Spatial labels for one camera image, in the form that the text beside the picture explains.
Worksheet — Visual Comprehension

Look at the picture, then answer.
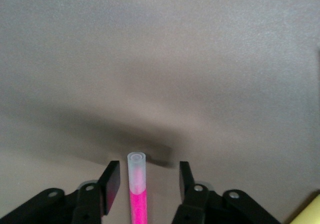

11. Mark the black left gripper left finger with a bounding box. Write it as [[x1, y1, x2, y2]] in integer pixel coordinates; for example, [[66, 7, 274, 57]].
[[0, 160, 121, 224]]

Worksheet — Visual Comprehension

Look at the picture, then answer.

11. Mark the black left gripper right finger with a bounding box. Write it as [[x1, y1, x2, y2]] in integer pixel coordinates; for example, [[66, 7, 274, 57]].
[[174, 161, 283, 224]]

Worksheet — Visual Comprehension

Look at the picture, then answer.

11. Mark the pink marker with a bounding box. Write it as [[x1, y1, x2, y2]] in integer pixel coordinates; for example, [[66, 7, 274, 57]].
[[126, 151, 148, 224]]

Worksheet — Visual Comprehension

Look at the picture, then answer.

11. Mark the yellow marker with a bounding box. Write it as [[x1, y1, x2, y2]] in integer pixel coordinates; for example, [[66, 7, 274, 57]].
[[283, 189, 320, 224]]

